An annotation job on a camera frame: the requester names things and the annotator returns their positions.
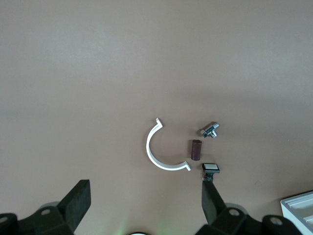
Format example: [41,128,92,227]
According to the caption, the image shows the white half-ring pipe clamp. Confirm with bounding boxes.
[146,117,192,172]

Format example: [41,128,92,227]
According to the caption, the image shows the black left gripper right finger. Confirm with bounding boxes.
[195,181,302,235]

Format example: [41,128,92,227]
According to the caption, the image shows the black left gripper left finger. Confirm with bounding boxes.
[0,179,92,235]

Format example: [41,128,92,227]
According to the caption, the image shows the chrome metal fitting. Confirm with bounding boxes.
[200,121,220,139]

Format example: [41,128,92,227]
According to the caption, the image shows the white square push button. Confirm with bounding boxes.
[201,163,221,183]

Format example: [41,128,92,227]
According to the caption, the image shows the brown cylinder piece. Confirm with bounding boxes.
[188,139,202,162]

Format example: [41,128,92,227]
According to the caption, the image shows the brown table cover sheet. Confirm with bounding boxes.
[0,0,313,235]

